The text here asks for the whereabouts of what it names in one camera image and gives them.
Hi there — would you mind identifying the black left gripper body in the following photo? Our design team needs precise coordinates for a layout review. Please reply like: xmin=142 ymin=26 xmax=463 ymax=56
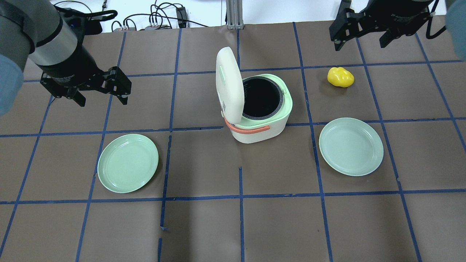
xmin=40 ymin=66 xmax=132 ymax=99

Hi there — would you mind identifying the green plate on right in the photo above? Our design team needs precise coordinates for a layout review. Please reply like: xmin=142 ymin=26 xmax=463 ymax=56
xmin=319 ymin=118 xmax=384 ymax=177

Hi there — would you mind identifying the white green rice cooker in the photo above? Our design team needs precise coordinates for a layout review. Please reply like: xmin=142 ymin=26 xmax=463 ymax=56
xmin=215 ymin=47 xmax=293 ymax=144

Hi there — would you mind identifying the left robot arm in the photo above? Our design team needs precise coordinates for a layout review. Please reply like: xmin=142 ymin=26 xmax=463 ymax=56
xmin=0 ymin=0 xmax=132 ymax=115

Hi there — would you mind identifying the aluminium frame post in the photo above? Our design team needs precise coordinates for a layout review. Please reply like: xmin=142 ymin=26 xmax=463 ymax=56
xmin=226 ymin=0 xmax=244 ymax=30

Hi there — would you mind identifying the yellow toy bell pepper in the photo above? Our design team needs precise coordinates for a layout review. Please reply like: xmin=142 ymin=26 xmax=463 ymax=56
xmin=327 ymin=67 xmax=355 ymax=88

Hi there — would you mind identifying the green plate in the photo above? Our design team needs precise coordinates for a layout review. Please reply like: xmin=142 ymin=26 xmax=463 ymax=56
xmin=97 ymin=133 xmax=159 ymax=194
xmin=319 ymin=118 xmax=384 ymax=177

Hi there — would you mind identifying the black cables bundle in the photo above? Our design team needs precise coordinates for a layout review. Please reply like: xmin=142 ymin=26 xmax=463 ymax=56
xmin=55 ymin=0 xmax=219 ymax=33

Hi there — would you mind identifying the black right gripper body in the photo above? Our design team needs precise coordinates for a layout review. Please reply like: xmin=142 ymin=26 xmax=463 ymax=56
xmin=329 ymin=0 xmax=433 ymax=42

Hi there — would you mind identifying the green plate on left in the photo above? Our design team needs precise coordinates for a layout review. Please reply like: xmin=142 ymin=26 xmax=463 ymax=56
xmin=97 ymin=133 xmax=159 ymax=194

